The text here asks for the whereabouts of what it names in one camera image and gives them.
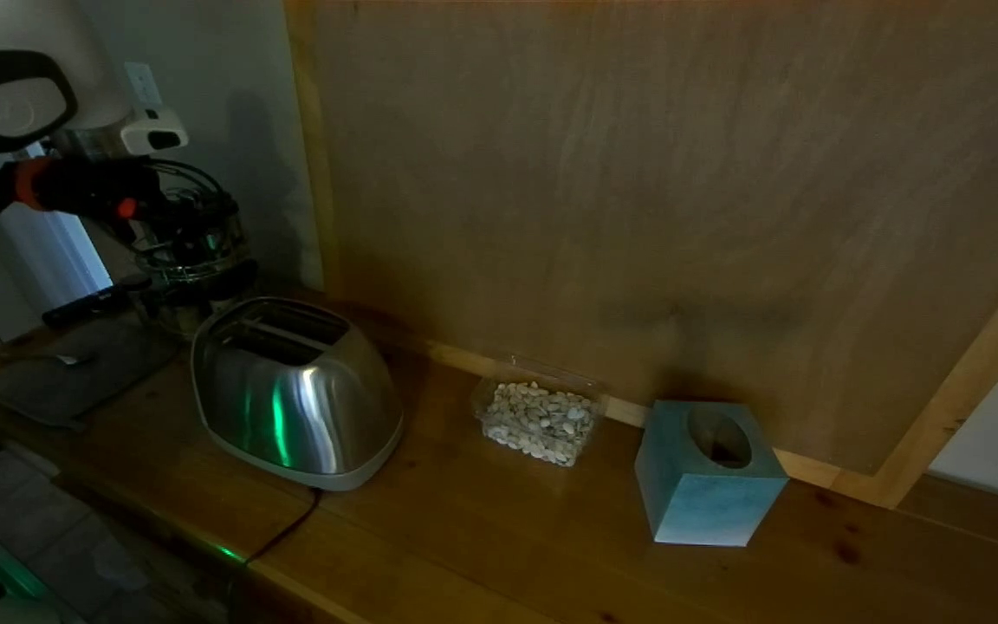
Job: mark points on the silver two-slot toaster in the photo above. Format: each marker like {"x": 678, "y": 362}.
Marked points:
{"x": 294, "y": 401}

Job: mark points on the grey quilted pot holder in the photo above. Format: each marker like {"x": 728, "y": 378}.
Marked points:
{"x": 72, "y": 368}

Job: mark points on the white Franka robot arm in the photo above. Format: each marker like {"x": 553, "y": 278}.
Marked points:
{"x": 14, "y": 107}

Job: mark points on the small silver spoon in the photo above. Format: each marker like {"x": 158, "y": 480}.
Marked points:
{"x": 66, "y": 358}

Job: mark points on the white wall switch plate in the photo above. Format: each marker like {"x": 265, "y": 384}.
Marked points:
{"x": 142, "y": 86}

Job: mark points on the crumpled silver foil object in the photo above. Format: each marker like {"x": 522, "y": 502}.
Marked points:
{"x": 538, "y": 425}

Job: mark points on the wooden back panel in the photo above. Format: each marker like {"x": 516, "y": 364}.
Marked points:
{"x": 661, "y": 196}

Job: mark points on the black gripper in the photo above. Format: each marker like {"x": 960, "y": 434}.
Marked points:
{"x": 103, "y": 187}

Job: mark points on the blue cube tissue box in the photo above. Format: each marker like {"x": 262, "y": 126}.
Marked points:
{"x": 708, "y": 480}

